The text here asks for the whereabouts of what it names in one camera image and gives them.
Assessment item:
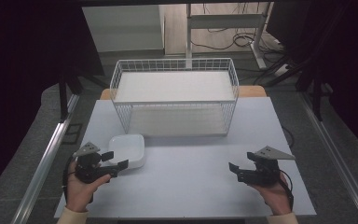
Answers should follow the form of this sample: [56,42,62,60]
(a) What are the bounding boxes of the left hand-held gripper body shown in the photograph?
[72,141,119,185]

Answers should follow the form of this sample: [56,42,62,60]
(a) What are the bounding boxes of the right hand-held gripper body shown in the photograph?
[237,145,296,188]

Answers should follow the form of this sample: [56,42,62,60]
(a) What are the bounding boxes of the white square plate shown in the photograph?
[107,133,146,171]

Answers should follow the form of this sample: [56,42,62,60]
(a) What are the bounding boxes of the white wire shelf rack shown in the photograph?
[109,57,241,138]

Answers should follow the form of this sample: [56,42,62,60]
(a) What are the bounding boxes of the person's right hand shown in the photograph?
[249,172,294,217]

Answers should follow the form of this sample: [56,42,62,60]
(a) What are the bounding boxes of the person's left hand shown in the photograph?
[65,161,112,214]

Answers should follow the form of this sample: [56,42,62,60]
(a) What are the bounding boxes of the white table mat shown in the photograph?
[53,96,317,219]

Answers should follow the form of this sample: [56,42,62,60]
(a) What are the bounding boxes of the wooden table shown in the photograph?
[100,85,268,101]

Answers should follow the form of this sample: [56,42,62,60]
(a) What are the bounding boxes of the black metal stand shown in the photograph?
[57,73,85,123]
[295,66,335,122]

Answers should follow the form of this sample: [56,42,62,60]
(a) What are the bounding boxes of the white power strip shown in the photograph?
[274,63,291,77]

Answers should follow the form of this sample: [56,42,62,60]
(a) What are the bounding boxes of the dark curtain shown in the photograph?
[265,0,358,162]
[0,0,105,202]

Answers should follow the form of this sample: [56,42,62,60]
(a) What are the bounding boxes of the white cabinet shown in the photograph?
[81,5,166,54]

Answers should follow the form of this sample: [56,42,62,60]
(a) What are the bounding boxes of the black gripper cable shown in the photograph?
[278,169,295,211]

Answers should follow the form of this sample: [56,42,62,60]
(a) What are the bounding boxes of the aluminium rail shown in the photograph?
[10,92,81,224]
[297,92,358,224]

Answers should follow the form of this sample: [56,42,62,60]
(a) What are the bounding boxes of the black floor cables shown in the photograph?
[189,3,293,87]

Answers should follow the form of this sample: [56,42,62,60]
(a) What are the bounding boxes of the white desk frame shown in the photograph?
[185,2,275,70]

